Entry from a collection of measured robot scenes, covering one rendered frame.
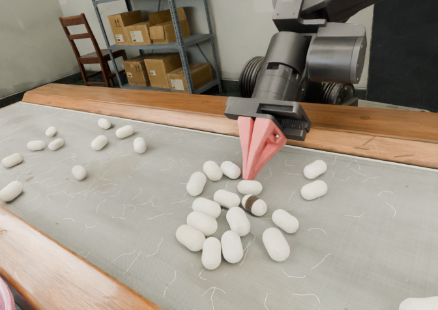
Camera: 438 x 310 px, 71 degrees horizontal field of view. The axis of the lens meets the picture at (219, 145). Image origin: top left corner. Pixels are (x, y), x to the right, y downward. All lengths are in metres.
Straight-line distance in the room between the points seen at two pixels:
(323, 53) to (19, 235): 0.41
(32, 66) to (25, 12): 0.68
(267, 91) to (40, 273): 0.32
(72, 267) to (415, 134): 0.43
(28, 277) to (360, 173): 0.38
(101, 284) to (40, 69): 4.70
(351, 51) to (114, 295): 0.35
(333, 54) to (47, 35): 4.74
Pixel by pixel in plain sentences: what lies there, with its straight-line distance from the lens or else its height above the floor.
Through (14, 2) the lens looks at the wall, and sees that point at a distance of 4.92.
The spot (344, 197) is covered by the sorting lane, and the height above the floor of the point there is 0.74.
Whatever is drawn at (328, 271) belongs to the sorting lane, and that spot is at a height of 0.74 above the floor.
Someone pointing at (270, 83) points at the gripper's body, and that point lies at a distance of 0.40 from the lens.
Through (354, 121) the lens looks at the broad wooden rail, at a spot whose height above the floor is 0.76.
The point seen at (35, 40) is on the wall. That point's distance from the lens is 4.95.
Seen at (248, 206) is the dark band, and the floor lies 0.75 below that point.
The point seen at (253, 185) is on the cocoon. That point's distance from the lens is 0.38.
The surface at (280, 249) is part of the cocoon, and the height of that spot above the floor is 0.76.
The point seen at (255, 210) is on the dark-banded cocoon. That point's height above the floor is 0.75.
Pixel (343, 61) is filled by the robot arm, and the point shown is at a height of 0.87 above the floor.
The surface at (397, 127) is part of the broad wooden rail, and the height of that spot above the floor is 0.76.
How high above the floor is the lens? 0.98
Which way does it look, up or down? 28 degrees down
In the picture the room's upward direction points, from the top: 11 degrees counter-clockwise
